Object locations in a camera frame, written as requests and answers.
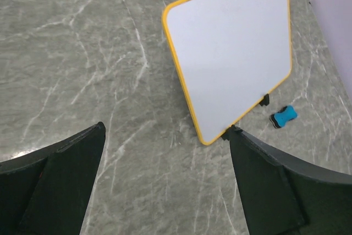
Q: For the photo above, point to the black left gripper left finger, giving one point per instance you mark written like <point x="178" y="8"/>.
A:
<point x="47" y="191"/>

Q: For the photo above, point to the blue bone-shaped whiteboard eraser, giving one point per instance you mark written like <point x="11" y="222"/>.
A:
<point x="280" y="118"/>

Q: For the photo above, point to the black whiteboard foot clip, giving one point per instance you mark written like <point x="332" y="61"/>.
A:
<point x="265" y="101"/>
<point x="230" y="131"/>

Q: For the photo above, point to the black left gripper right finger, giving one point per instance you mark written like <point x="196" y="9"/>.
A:
<point x="282" y="194"/>

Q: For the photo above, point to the yellow-framed whiteboard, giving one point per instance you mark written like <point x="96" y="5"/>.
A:
<point x="228" y="55"/>

